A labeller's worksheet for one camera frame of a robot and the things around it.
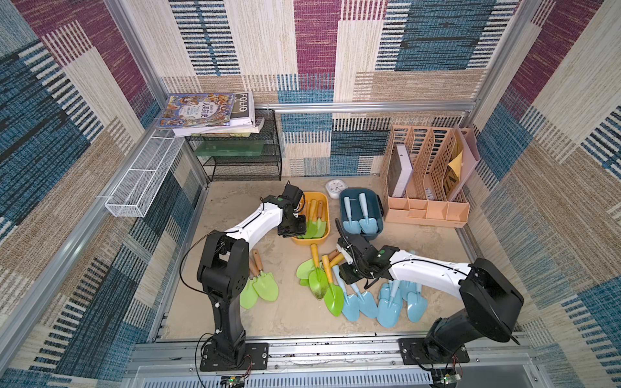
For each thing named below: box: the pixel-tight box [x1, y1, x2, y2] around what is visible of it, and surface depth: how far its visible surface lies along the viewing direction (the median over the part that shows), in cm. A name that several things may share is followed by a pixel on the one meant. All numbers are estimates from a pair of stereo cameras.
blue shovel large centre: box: [376, 279, 401, 329], surface depth 83 cm
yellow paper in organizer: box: [447, 150, 464, 181], surface depth 91 cm
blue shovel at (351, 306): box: [332, 265, 360, 322], surface depth 84 cm
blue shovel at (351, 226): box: [342, 196, 362, 235], surface depth 104 cm
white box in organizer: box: [392, 144, 414, 199], surface depth 101 cm
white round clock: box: [325, 178, 348, 200], surface depth 117 cm
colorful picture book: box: [156, 92, 236, 129], surface depth 83 cm
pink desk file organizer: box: [384, 124, 481, 229], surface depth 104 cm
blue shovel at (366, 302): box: [350, 282, 378, 320], surface depth 84 cm
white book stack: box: [172, 92, 265, 138], surface depth 83 cm
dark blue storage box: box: [339, 187, 385, 241], surface depth 107 cm
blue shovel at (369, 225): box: [359, 192, 379, 234], surface depth 104 cm
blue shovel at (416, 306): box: [406, 291, 428, 323], surface depth 83 cm
